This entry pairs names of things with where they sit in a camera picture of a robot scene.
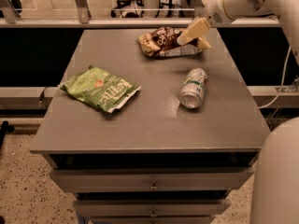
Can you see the grey drawer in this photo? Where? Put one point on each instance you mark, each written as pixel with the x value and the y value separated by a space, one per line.
pixel 83 181
pixel 143 208

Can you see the grey drawer cabinet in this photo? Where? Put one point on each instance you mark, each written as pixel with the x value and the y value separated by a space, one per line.
pixel 153 133

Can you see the green Kettle chip bag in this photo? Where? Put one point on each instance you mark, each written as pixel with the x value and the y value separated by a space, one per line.
pixel 100 89

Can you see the metal railing frame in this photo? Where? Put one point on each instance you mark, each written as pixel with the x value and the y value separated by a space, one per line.
pixel 78 14

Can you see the drawer knob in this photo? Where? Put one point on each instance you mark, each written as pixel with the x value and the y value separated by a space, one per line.
pixel 153 186
pixel 153 214

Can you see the silver 7up can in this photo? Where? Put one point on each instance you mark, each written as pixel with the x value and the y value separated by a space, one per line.
pixel 192 92

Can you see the brown chip bag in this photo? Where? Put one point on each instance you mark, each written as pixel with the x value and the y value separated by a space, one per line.
pixel 162 43

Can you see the top drawer knob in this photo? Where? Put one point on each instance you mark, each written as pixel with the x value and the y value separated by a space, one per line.
pixel 153 186

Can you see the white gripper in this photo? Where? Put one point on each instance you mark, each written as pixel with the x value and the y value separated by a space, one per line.
pixel 215 9

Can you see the top grey drawer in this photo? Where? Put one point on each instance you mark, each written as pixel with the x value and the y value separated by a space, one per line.
pixel 83 181

